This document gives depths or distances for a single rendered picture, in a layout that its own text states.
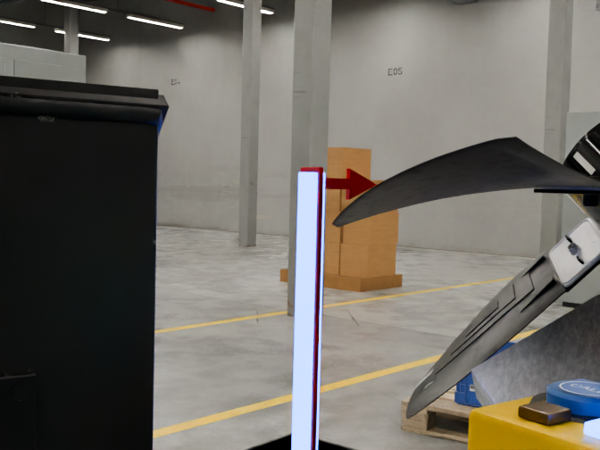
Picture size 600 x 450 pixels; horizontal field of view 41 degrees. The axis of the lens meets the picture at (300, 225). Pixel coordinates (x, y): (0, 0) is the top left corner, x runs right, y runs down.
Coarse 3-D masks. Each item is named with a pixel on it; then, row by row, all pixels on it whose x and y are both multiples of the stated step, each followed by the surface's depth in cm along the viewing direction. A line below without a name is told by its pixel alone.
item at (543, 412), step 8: (520, 408) 38; (528, 408) 38; (536, 408) 38; (544, 408) 38; (552, 408) 38; (560, 408) 38; (568, 408) 38; (520, 416) 38; (528, 416) 38; (536, 416) 37; (544, 416) 37; (552, 416) 37; (560, 416) 37; (568, 416) 38; (544, 424) 37; (552, 424) 37
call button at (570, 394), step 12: (552, 384) 41; (564, 384) 41; (576, 384) 41; (588, 384) 41; (552, 396) 40; (564, 396) 39; (576, 396) 39; (588, 396) 38; (576, 408) 38; (588, 408) 38
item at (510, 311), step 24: (552, 264) 91; (504, 288) 99; (528, 288) 91; (552, 288) 88; (480, 312) 100; (504, 312) 92; (528, 312) 88; (480, 336) 93; (504, 336) 88; (456, 360) 93; (480, 360) 88; (432, 384) 93; (408, 408) 93
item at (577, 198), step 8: (592, 128) 86; (584, 136) 86; (592, 136) 85; (576, 144) 87; (584, 144) 86; (592, 144) 85; (576, 152) 86; (584, 152) 86; (592, 152) 85; (568, 160) 87; (576, 160) 86; (592, 160) 85; (576, 168) 86; (584, 168) 86; (576, 200) 89; (584, 208) 88; (592, 208) 86; (592, 216) 87
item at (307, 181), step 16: (304, 176) 60; (304, 192) 60; (304, 208) 60; (304, 224) 60; (304, 240) 60; (304, 256) 60; (304, 272) 60; (304, 288) 60; (304, 304) 60; (304, 320) 60; (304, 336) 61; (304, 352) 61; (304, 368) 61; (304, 384) 61; (304, 400) 61; (304, 416) 61; (304, 432) 61; (304, 448) 61
